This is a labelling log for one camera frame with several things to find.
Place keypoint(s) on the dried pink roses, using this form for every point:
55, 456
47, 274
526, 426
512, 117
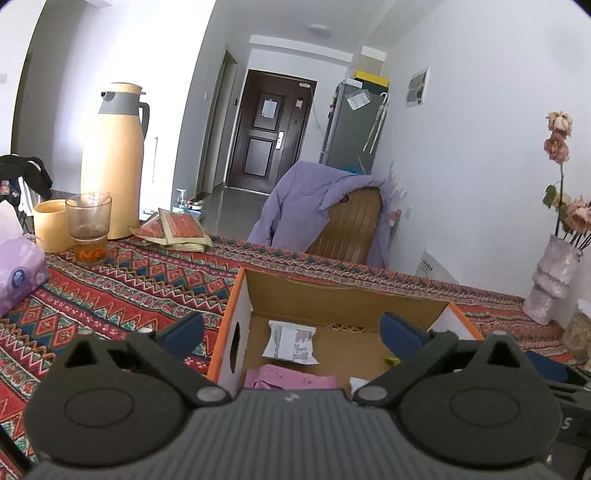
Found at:
561, 175

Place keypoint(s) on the glass cup with tea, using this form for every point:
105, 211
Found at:
88, 230

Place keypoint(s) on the purple jacket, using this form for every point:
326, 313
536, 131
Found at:
314, 203

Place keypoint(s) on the wall electric panel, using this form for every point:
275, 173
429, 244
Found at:
418, 86

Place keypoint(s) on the metal floor bowl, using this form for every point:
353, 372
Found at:
196, 203

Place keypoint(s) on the red cardboard box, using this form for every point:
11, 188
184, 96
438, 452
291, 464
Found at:
323, 314

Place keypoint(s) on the cream thermos jug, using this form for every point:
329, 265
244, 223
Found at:
111, 161

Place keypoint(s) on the round ceiling lamp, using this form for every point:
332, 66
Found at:
319, 27

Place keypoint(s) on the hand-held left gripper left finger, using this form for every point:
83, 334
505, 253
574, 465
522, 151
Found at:
180, 334

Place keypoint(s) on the pink snack packet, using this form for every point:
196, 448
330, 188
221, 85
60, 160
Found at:
291, 381

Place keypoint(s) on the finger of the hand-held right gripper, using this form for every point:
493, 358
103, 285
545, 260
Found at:
547, 367

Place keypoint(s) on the flat patterned packets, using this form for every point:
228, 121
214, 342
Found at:
178, 230

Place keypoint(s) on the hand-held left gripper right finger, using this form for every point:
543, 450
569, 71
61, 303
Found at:
401, 334

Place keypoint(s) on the yellow box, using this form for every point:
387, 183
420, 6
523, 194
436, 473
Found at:
371, 78

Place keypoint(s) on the clear bottle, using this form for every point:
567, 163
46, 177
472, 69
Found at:
181, 198

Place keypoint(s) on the purple tissue pack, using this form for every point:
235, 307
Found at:
18, 267

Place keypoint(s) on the grey fridge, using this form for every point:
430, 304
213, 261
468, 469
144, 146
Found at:
353, 129

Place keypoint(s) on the wooden chair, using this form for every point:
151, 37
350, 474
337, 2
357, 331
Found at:
348, 226

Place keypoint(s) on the plain cardboard carton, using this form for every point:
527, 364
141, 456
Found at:
373, 57

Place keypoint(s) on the white barcode snack packet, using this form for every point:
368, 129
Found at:
291, 344

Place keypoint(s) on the pink textured vase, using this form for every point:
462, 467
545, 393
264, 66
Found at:
551, 277

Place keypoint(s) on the white umbrella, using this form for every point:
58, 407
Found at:
376, 122

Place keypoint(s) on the cream cup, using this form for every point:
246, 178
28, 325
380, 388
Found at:
51, 226

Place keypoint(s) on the clear food jar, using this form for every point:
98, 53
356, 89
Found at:
577, 330

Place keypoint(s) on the dark brown door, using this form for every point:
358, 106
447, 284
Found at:
270, 134

